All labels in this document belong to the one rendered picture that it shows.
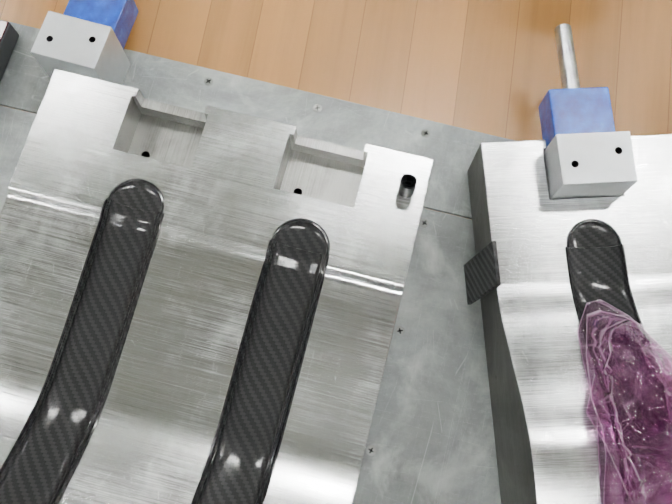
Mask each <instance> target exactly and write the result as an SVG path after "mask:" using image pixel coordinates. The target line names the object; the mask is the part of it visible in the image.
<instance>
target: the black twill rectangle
mask: <svg viewBox="0 0 672 504"><path fill-rule="evenodd" d="M464 272H465V282H466V293H467V303H468V304H473V303H474V302H476V301H477V300H479V299H480V298H482V297H483V296H485V295H486V294H488V293H489V292H491V291H492V290H494V289H495V288H497V287H499V286H500V285H501V281H500V272H499V263H498V254H497V244H496V241H492V242H490V243H489V244H488V245H487V246H486V247H485V248H483V249H482V250H481V251H480V252H479V253H478V254H476V255H475V256H474V257H473V258H472V259H470V260H469V261H468V262H467V263H466V264H465V265H464Z"/></svg>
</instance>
